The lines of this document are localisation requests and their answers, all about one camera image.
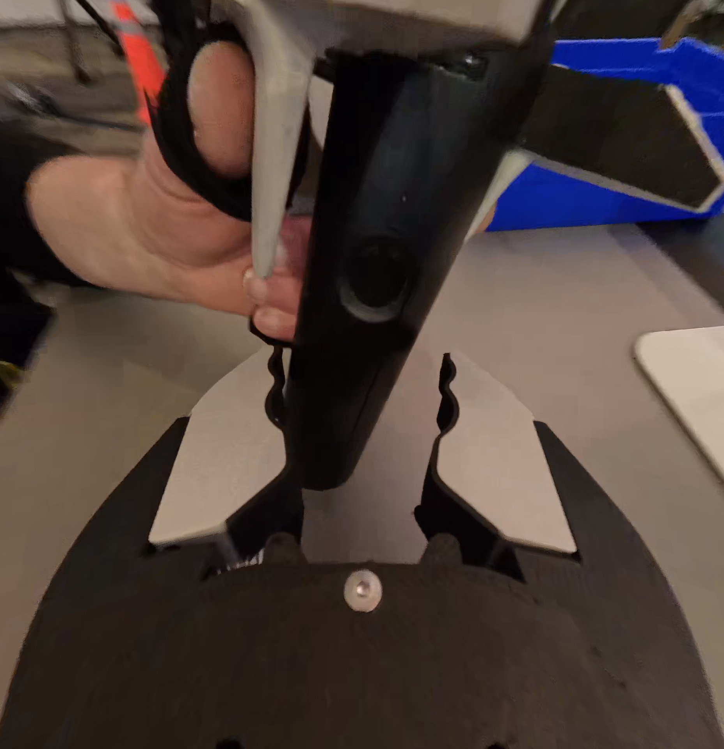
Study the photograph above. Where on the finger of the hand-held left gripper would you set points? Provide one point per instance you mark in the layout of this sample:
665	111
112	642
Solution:
602	129

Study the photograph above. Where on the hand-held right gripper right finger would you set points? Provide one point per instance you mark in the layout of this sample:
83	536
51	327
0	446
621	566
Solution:
496	468

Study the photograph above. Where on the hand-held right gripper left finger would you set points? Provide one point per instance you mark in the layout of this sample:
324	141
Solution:
215	468

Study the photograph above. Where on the blue plastic bin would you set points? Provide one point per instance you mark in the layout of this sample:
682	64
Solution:
572	199

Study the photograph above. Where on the black remote control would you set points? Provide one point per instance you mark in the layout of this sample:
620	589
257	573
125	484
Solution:
385	205

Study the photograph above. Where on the person's left forearm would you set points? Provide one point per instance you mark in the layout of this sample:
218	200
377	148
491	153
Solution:
4	205

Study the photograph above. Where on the person's left hand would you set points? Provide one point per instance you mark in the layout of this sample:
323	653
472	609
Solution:
133	234

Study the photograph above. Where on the white metal document stand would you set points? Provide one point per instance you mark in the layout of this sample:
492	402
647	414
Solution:
701	380

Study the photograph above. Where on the person's black yellow shirt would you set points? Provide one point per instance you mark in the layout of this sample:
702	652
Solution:
4	374

